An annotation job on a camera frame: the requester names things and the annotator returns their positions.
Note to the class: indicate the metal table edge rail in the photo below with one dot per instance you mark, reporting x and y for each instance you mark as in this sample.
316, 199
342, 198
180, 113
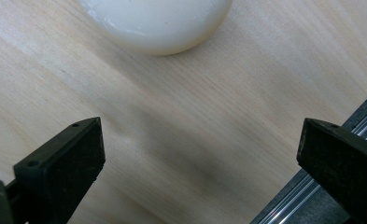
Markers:
299, 202

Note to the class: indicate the white ceramic bowl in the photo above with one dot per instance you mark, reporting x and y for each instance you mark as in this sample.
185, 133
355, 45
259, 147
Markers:
156, 23

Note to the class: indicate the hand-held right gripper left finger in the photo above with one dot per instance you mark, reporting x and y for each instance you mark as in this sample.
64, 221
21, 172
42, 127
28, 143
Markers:
63, 168

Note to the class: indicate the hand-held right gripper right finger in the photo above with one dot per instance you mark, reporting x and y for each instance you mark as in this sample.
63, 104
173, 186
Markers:
343, 165

